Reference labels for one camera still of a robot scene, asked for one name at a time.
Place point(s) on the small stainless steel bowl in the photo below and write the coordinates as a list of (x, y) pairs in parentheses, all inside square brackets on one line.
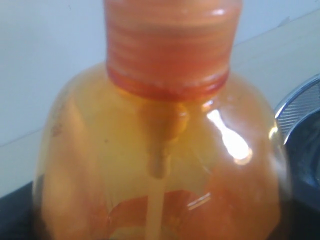
[(303, 146)]

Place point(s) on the orange pump soap bottle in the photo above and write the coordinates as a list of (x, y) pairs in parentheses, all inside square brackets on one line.
[(162, 141)]

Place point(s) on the steel mesh strainer basket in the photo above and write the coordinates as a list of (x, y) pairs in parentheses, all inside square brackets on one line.
[(300, 103)]

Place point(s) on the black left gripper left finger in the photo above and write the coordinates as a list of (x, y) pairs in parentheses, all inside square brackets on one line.
[(18, 215)]

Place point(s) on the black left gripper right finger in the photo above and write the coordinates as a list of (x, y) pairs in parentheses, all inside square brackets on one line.
[(304, 215)]

